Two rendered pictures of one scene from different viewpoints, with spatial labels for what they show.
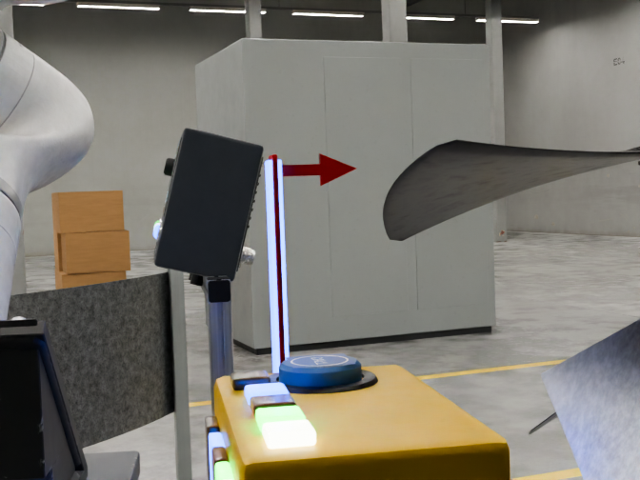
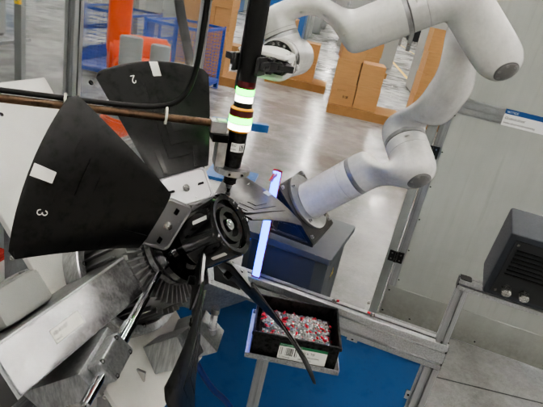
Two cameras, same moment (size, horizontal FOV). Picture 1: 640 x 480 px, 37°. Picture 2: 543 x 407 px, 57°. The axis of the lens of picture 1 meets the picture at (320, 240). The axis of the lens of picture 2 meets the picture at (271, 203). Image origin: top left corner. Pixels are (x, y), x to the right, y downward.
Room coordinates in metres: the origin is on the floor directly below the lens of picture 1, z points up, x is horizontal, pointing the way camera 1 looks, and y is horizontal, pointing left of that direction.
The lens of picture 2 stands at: (1.22, -1.10, 1.61)
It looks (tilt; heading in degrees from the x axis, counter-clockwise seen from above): 22 degrees down; 114
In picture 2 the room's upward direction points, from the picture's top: 12 degrees clockwise
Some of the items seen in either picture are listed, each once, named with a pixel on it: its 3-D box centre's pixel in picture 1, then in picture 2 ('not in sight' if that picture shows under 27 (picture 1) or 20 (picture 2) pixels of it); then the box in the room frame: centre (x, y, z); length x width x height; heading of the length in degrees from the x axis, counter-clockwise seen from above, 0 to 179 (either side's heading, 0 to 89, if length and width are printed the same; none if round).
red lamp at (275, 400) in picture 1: (272, 405); not in sight; (0.39, 0.02, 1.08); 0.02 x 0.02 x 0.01; 10
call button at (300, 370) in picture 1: (320, 374); not in sight; (0.45, 0.00, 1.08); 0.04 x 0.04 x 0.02
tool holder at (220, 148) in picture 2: not in sight; (230, 146); (0.76, -0.32, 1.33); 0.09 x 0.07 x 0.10; 45
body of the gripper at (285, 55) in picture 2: not in sight; (268, 60); (0.74, -0.20, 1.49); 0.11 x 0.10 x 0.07; 100
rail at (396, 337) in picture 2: not in sight; (286, 298); (0.80, 0.06, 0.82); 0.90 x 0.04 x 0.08; 10
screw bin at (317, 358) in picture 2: not in sight; (295, 330); (0.90, -0.09, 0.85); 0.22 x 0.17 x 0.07; 25
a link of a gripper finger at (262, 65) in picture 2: not in sight; (269, 67); (0.79, -0.29, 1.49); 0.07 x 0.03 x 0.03; 100
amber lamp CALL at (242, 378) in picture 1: (250, 380); not in sight; (0.45, 0.04, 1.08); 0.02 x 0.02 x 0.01; 10
